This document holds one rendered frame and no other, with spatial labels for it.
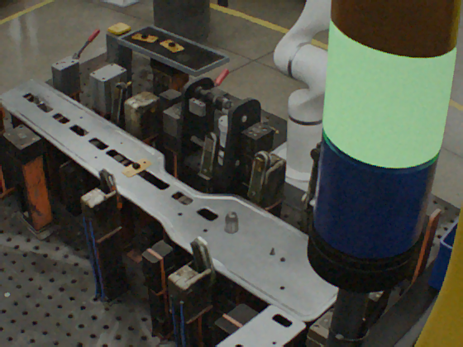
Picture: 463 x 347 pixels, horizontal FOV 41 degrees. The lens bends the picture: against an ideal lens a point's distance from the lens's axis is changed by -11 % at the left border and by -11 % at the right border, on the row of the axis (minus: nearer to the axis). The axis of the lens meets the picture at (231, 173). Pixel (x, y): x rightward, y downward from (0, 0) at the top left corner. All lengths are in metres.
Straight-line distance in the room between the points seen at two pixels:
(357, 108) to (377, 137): 0.02
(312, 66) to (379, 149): 1.60
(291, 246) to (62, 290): 0.70
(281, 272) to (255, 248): 0.10
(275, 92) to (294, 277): 2.76
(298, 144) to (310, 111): 0.12
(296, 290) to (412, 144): 1.17
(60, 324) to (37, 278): 0.20
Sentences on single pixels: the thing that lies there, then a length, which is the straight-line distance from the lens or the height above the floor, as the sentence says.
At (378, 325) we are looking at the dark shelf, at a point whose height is 1.03.
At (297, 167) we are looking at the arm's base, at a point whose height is 0.82.
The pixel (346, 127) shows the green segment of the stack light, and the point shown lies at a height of 1.89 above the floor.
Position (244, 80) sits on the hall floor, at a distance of 4.30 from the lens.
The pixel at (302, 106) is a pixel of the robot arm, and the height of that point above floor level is 1.04.
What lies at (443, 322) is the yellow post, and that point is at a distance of 0.57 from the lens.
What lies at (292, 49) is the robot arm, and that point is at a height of 1.20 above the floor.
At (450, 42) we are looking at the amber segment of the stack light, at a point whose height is 1.94.
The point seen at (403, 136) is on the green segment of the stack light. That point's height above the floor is 1.89.
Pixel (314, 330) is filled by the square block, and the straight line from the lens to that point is 1.33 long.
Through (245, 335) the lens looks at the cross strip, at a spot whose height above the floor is 1.00.
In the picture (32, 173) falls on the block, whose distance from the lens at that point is 1.99.
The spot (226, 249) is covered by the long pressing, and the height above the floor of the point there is 1.00.
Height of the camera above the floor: 2.06
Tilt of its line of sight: 36 degrees down
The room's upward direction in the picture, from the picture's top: 1 degrees clockwise
